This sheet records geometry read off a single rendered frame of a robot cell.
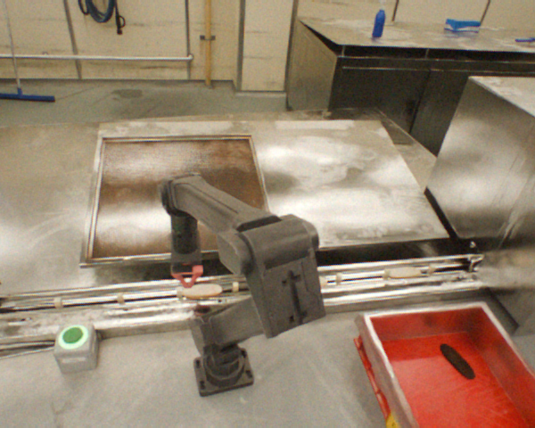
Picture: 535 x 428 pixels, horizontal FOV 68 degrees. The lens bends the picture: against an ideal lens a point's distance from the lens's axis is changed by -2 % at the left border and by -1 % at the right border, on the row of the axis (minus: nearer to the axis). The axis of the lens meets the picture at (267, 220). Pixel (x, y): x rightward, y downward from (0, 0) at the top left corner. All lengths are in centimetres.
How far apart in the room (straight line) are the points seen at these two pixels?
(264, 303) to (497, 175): 86
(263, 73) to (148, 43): 119
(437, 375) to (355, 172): 69
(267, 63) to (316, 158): 304
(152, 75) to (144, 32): 43
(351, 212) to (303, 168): 23
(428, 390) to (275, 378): 34
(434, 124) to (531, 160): 205
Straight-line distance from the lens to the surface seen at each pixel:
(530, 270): 115
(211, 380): 90
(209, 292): 103
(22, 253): 130
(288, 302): 48
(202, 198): 65
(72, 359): 95
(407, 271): 120
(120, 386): 95
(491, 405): 107
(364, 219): 126
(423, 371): 104
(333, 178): 136
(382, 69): 276
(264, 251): 46
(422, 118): 306
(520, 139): 115
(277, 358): 97
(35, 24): 468
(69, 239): 130
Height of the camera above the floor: 163
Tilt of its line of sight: 38 degrees down
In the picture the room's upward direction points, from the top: 6 degrees clockwise
